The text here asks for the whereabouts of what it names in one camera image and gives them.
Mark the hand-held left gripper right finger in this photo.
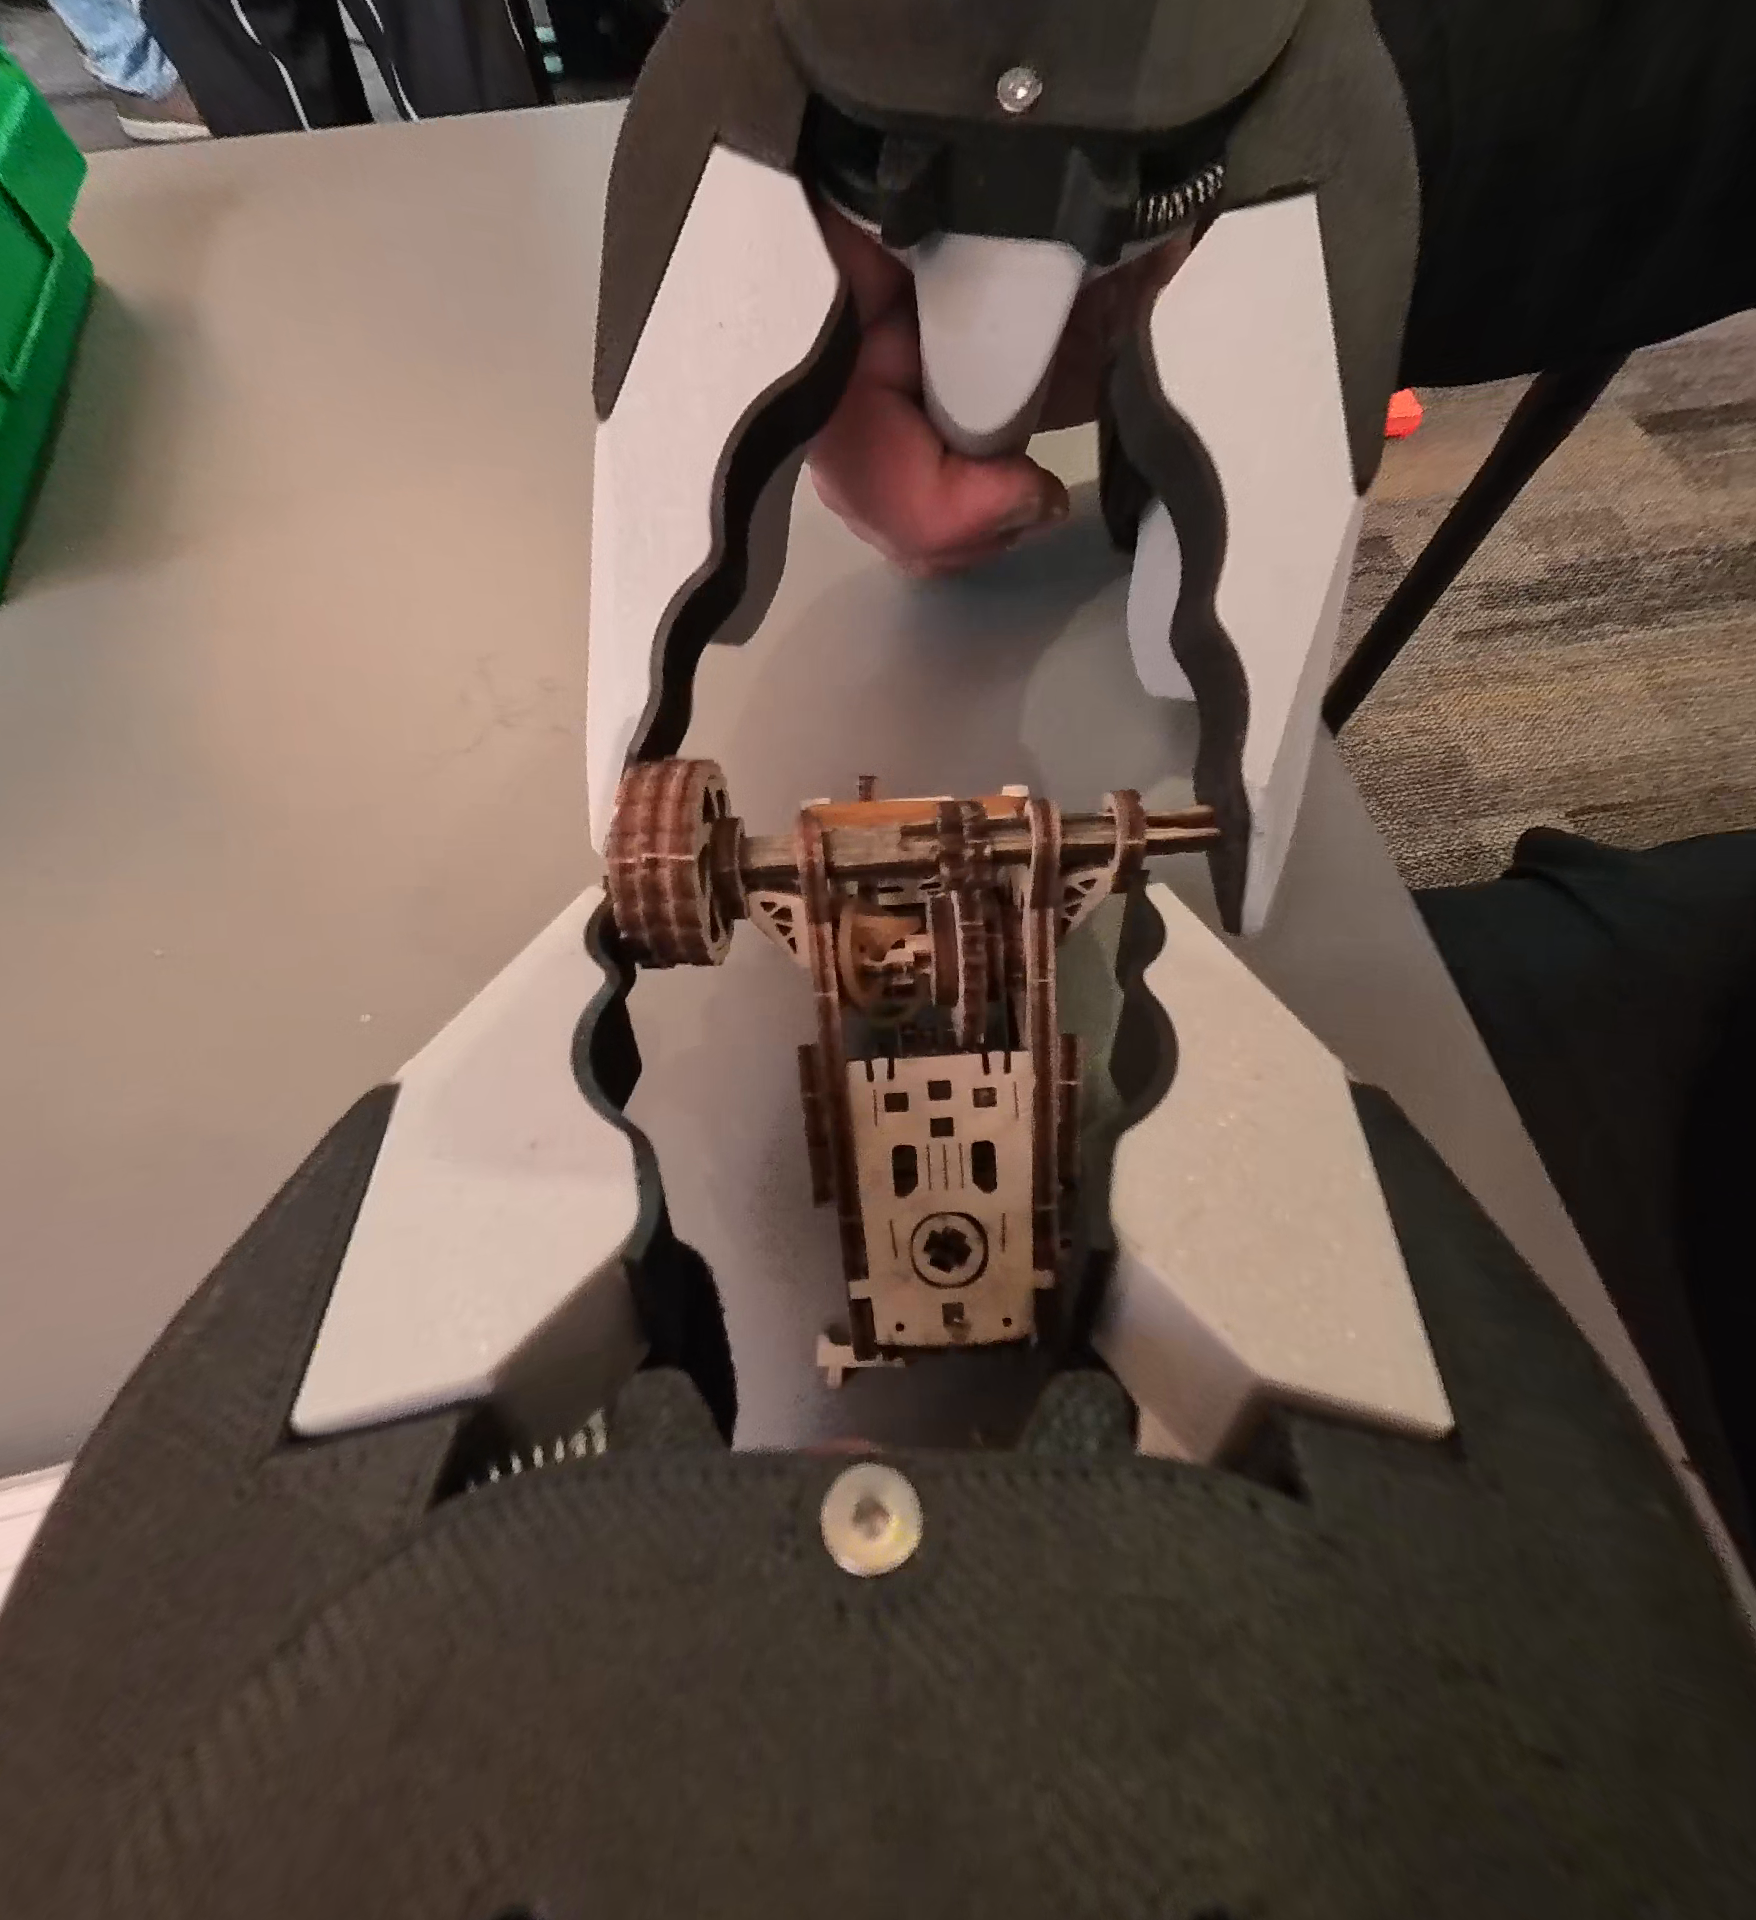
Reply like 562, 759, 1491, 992
1092, 882, 1466, 1468

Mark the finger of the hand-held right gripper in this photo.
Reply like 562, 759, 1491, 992
1101, 195, 1371, 939
584, 142, 863, 775

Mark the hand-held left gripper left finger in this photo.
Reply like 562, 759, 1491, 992
286, 882, 741, 1455

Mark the wooden buggy model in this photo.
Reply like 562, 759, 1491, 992
601, 756, 1225, 1381

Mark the thick wooden wheel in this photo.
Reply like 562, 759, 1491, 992
603, 756, 746, 975

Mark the person's right forearm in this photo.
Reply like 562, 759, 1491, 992
1395, 0, 1756, 383

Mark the person's right hand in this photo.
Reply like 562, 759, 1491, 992
811, 209, 1074, 583

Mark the person's black clothing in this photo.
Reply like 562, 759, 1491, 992
1410, 825, 1756, 1704

